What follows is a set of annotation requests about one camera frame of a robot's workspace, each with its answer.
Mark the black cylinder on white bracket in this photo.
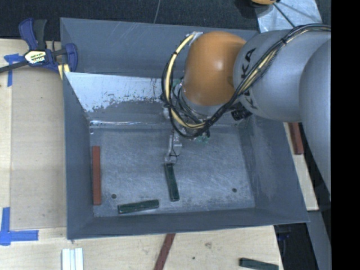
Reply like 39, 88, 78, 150
231, 106, 253, 122

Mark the grey metal bin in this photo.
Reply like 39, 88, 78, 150
59, 17, 311, 240

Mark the dark green flat block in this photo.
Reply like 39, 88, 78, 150
117, 199, 160, 215
164, 162, 181, 203
238, 257, 280, 270

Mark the red-brown flat block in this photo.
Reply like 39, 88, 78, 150
91, 145, 102, 206
287, 121, 305, 155
152, 232, 177, 270

